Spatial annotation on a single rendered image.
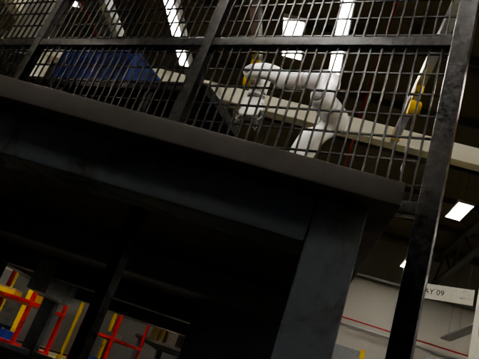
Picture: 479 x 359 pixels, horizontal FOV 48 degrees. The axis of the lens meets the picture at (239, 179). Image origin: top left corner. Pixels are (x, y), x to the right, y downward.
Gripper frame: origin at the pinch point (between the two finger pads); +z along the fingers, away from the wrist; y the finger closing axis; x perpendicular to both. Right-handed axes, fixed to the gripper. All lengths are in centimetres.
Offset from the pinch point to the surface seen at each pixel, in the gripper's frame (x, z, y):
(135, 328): -628, 55, 452
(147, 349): -640, 81, 421
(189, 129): 124, 75, -66
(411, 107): -212, -159, -23
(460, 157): -340, -187, -55
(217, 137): 123, 76, -71
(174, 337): -425, 65, 249
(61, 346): -447, 120, 434
